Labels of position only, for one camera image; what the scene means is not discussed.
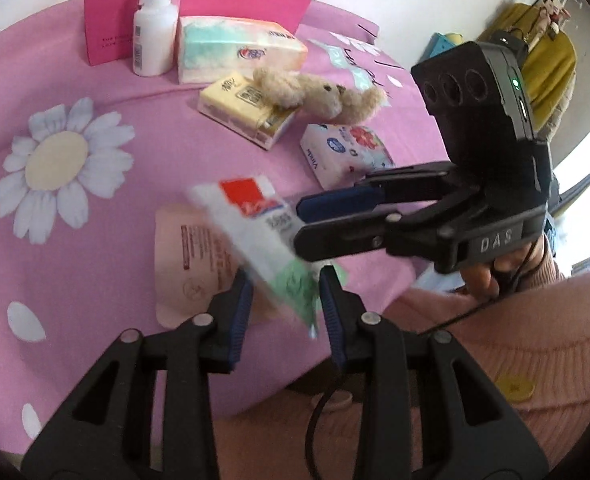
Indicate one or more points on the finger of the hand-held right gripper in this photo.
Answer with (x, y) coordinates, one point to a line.
(335, 202)
(335, 240)

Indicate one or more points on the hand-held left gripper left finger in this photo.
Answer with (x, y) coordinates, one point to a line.
(237, 320)

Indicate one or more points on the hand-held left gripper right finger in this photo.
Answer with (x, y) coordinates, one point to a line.
(332, 310)

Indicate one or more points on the floral pocket tissue packet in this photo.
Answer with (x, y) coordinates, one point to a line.
(345, 150)

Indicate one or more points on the white plastic wipes packet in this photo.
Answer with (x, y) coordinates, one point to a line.
(260, 245)

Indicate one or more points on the beige teddy bear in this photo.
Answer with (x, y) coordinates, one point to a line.
(320, 97)

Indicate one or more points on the yellow pocket tissue packet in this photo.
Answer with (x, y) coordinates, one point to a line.
(230, 102)

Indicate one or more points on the pastel soft tissue pack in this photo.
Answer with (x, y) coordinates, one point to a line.
(215, 50)

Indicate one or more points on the pink cardboard box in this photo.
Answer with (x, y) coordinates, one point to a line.
(110, 20)

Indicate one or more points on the person's right forearm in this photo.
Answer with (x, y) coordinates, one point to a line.
(555, 265)

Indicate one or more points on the person's right hand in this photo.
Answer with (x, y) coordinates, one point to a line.
(480, 280)

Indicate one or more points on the pink face mask sachet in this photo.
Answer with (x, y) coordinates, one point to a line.
(190, 270)

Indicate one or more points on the yellow coat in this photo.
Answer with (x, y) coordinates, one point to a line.
(550, 75)

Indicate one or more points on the blue perforated plastic basket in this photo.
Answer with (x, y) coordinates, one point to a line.
(437, 46)

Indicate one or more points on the pale yellow item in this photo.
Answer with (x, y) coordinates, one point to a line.
(452, 38)

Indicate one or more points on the small hanging plush toy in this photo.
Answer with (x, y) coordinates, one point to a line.
(555, 12)

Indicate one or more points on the pink floral tablecloth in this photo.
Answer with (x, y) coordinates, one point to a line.
(100, 220)

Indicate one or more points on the yellow round button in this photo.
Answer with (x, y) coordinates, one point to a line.
(512, 387)

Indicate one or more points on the white pump lotion bottle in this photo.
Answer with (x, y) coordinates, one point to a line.
(150, 35)

